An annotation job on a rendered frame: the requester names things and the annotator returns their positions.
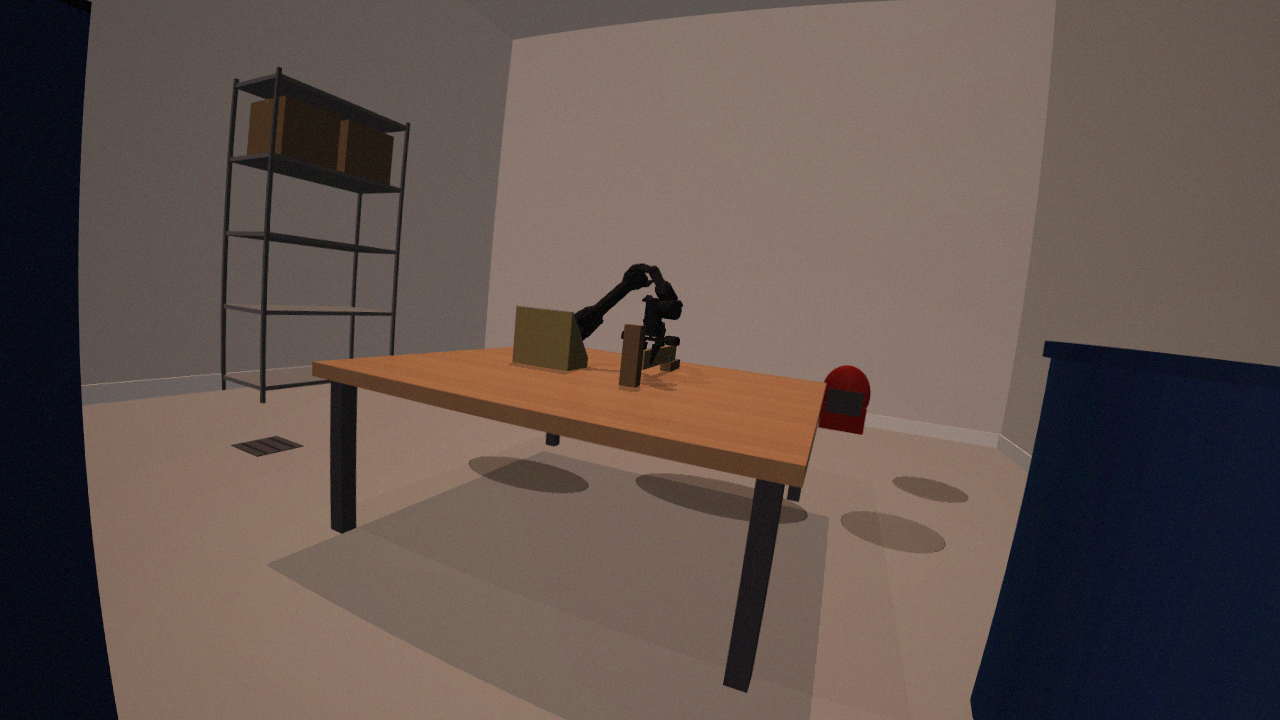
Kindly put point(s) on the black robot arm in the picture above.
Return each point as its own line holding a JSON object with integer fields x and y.
{"x": 667, "y": 306}

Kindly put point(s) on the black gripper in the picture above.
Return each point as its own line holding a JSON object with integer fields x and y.
{"x": 653, "y": 326}

